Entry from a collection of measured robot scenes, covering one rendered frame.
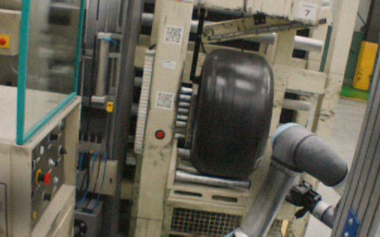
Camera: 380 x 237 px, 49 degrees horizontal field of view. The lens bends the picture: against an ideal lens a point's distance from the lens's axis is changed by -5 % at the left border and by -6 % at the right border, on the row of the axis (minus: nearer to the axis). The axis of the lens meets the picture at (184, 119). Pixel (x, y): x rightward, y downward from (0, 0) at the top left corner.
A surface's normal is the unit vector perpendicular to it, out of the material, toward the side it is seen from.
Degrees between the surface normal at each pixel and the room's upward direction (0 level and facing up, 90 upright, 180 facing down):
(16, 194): 90
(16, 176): 90
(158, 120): 90
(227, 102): 65
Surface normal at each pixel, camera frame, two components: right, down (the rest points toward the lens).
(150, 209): -0.03, 0.29
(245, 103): 0.04, -0.13
